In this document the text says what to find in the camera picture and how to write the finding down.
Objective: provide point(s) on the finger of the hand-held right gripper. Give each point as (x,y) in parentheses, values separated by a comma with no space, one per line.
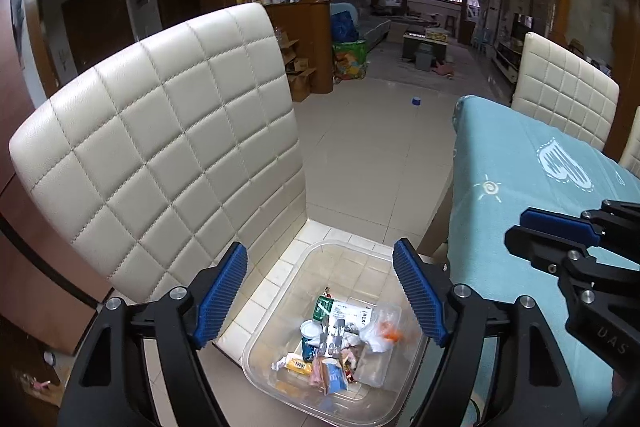
(540,249)
(555,223)

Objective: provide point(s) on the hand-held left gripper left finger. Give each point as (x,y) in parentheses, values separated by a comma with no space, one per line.
(220,297)

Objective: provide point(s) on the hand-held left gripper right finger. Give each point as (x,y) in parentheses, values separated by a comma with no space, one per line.
(417,294)

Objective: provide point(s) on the orange wrapper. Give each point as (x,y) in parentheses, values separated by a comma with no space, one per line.
(390,331)

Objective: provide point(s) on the green white milk carton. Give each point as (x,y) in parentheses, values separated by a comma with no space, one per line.
(350,312)

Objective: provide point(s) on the balled white tissue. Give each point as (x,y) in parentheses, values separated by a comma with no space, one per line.
(355,347)

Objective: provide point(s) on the white round lid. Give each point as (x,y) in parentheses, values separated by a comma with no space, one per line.
(310,329)

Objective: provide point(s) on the yellow snack wrapper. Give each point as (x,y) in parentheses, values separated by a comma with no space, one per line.
(295,364)

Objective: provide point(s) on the clear plastic bin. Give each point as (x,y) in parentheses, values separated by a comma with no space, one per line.
(280,387)

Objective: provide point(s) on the blue wrapper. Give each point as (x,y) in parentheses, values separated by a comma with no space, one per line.
(334,377)

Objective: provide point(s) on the pink wrapper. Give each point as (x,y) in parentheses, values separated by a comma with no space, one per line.
(317,369)

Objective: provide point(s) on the printed teal tablecloth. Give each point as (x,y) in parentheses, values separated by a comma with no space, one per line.
(500,157)

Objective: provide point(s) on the cream quilted chair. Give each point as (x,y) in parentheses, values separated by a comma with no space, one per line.
(150,132)
(632,144)
(565,92)

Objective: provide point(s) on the television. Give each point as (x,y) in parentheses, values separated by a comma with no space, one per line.
(522,26)

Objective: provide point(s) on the grey stool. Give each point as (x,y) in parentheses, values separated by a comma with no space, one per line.
(422,56)

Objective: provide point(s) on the pile of cardboard boxes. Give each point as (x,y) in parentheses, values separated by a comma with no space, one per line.
(295,67)

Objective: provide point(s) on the colourful green bag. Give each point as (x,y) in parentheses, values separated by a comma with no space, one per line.
(350,62)

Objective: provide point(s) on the grey sofa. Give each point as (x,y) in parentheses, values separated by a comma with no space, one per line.
(370,22)

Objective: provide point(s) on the blue bag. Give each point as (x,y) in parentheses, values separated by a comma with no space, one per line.
(344,27)

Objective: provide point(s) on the wooden partition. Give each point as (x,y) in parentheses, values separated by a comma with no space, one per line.
(305,27)

